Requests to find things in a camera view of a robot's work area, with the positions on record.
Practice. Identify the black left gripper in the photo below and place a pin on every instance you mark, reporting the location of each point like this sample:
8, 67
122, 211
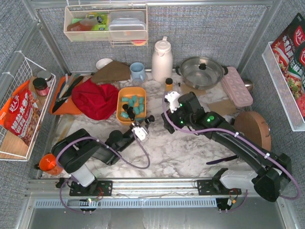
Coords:
137, 123

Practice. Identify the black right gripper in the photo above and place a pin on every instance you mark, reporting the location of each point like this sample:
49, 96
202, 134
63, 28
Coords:
170, 122

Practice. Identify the black lid coffee capsule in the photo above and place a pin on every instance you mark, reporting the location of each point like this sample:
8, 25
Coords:
130, 113
125, 107

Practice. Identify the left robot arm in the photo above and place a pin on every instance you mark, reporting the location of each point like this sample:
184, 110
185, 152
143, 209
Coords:
74, 151

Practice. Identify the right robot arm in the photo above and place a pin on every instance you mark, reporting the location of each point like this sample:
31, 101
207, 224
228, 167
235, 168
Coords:
185, 114

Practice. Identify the orange storage basket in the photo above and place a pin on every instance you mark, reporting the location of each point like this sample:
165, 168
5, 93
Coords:
129, 92

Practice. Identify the brown cork mat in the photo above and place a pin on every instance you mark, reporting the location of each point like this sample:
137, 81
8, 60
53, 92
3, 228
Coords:
224, 107
186, 89

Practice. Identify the orange juice bottle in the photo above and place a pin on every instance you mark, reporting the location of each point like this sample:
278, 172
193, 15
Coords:
168, 84

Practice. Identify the clear small glass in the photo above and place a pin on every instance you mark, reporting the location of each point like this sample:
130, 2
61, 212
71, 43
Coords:
137, 82

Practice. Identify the stainless steel pot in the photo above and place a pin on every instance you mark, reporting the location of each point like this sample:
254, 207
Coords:
201, 73

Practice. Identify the red cloth hat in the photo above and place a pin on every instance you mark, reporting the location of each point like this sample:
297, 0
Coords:
97, 102

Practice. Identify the light blue mug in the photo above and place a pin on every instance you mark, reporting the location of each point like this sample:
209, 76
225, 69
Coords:
138, 71

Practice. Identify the white thermos jug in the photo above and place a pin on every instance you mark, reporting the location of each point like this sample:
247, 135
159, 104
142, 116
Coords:
162, 60

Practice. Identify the brown olive cloth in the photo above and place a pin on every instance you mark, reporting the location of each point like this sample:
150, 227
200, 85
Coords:
113, 72

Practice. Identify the pink egg tray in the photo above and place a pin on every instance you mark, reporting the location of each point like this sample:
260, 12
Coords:
235, 88

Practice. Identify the white small bowl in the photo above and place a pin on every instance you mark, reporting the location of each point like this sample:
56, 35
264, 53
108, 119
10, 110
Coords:
102, 63

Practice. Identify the orange plastic tray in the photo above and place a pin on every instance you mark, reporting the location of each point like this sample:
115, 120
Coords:
68, 107

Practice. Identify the round wooden board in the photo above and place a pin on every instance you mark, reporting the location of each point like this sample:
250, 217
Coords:
255, 128

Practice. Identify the silver metal cup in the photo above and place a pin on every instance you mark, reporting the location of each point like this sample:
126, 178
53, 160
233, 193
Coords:
248, 84

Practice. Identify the black blade kitchen knife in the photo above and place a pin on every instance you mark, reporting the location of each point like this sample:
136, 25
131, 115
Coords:
61, 101

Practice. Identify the clear plastic food containers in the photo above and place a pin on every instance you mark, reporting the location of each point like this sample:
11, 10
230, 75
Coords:
127, 25

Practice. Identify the orange translucent cup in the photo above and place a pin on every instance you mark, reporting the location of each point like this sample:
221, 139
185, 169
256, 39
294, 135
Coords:
48, 164

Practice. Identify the dark lid glass jar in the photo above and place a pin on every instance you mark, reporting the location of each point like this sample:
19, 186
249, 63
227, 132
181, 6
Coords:
40, 86

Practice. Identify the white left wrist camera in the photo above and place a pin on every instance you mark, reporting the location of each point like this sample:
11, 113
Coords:
141, 132

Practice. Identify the purple handle utensil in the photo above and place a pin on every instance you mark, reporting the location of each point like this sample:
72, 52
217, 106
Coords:
226, 159

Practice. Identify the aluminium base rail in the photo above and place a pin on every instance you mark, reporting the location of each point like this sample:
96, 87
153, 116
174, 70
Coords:
133, 193

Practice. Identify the cream handle knife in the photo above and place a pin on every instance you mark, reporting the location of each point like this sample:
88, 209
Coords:
66, 84

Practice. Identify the cream wall shelf basket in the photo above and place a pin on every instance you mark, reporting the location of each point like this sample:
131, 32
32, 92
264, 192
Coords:
76, 13

